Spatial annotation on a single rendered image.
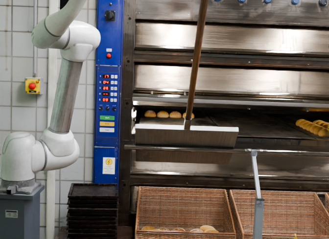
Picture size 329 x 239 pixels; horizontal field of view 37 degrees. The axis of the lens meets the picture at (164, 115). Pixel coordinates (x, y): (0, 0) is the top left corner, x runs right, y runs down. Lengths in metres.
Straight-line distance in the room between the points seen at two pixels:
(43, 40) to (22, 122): 1.06
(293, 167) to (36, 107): 1.66
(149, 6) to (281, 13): 0.82
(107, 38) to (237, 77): 0.84
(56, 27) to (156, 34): 1.05
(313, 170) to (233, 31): 1.02
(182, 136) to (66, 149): 0.63
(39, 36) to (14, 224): 0.88
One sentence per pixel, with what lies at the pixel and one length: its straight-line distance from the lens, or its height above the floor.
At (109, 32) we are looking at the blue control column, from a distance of 3.06.
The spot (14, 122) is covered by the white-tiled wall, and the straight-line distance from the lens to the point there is 3.22.
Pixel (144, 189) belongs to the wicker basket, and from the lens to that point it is 3.14.
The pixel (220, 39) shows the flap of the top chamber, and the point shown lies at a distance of 3.10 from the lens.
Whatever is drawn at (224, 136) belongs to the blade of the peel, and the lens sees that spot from 2.69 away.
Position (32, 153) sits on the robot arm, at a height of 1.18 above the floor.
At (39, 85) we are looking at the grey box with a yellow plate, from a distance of 3.08.
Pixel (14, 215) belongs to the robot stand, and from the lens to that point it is 2.46.
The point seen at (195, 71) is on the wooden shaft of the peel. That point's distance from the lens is 2.24.
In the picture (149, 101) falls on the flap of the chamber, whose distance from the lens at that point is 2.94.
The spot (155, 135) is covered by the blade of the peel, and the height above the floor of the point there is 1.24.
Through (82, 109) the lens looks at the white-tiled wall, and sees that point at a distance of 3.12.
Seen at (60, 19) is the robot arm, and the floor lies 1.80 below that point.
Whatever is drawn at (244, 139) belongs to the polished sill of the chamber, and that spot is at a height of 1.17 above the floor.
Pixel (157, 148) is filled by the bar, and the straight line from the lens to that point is 2.74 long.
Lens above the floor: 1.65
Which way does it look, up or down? 6 degrees down
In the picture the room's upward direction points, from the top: 2 degrees clockwise
